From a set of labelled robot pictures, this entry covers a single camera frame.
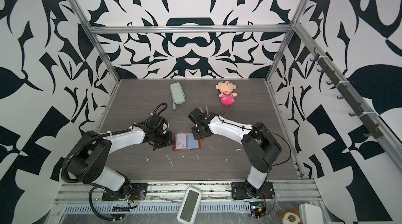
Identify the clear plastic card box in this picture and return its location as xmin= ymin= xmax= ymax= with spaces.
xmin=198 ymin=105 xmax=208 ymax=114

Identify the white pink patterned card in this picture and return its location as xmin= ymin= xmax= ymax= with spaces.
xmin=175 ymin=134 xmax=187 ymax=150

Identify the red card holder wallet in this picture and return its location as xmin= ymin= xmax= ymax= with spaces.
xmin=172 ymin=133 xmax=203 ymax=151

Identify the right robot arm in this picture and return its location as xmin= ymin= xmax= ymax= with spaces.
xmin=188 ymin=108 xmax=282 ymax=190

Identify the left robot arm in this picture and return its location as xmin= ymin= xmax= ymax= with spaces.
xmin=61 ymin=114 xmax=173 ymax=194

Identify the mint green glasses case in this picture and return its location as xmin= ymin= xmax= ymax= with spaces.
xmin=170 ymin=82 xmax=186 ymax=105

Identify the pink plush doll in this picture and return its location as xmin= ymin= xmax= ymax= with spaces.
xmin=216 ymin=81 xmax=237 ymax=105

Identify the white timer display device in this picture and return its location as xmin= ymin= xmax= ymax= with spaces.
xmin=177 ymin=186 xmax=203 ymax=224

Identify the small green circuit board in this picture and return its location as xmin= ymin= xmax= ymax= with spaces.
xmin=250 ymin=202 xmax=267 ymax=219

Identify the white brown plush toy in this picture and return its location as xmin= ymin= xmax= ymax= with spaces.
xmin=279 ymin=208 xmax=303 ymax=224

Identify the white box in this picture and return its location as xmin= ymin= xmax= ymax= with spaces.
xmin=299 ymin=203 xmax=324 ymax=224

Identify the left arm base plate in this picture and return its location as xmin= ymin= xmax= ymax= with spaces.
xmin=102 ymin=183 xmax=149 ymax=201

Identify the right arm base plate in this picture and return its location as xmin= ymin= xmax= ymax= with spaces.
xmin=231 ymin=181 xmax=275 ymax=201

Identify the black corrugated cable conduit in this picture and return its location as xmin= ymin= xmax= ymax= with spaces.
xmin=61 ymin=103 xmax=167 ymax=221

